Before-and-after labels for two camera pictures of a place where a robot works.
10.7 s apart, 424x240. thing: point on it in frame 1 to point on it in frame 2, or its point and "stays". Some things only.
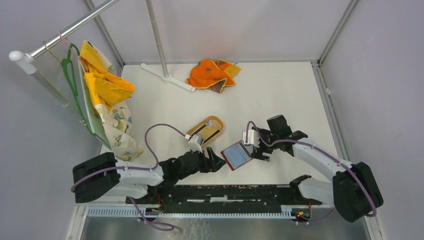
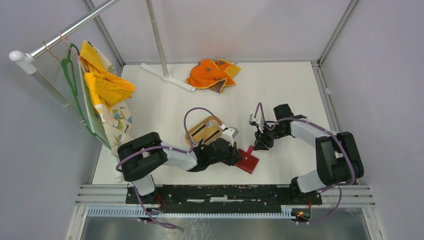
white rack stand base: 168,78 stays
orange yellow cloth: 213,74 stays
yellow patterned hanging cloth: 104,93 stays
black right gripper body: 265,147 to 267,138
